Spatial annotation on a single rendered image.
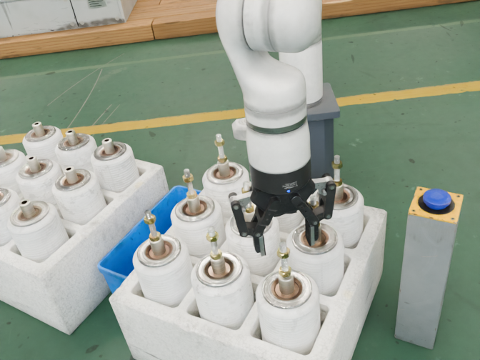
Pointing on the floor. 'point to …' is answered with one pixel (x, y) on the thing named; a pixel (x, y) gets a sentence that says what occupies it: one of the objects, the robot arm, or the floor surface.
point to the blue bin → (123, 258)
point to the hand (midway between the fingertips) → (286, 240)
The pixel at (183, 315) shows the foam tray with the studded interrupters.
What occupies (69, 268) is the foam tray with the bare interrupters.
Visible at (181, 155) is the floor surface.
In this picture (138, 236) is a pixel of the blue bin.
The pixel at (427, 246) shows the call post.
